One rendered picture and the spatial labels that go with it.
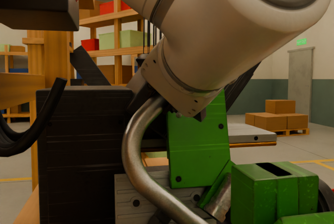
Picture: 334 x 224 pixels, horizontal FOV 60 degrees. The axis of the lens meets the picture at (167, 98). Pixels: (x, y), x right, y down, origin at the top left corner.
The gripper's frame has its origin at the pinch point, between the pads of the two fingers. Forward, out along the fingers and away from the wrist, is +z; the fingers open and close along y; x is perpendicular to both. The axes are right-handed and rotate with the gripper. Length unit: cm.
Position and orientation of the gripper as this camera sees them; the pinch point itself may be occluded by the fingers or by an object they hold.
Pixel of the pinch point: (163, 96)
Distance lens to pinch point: 46.9
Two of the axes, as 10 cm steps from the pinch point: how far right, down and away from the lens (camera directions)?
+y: -7.2, -6.9, 0.0
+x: -6.5, 6.8, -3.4
